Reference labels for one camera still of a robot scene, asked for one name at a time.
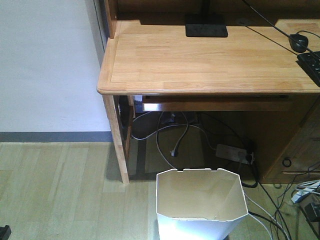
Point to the white paper trash bin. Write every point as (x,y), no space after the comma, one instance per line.
(199,204)

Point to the wooden desk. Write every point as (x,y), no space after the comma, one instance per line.
(252,70)

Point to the white power strip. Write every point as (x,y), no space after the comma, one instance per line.
(304,189)
(234,154)

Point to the black monitor stand base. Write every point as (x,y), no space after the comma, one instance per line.
(205,24)

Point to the black computer mouse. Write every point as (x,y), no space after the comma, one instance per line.
(299,43)

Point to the white power strip right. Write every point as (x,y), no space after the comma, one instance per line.
(304,189)

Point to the black keyboard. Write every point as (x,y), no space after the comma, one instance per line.
(310,63)

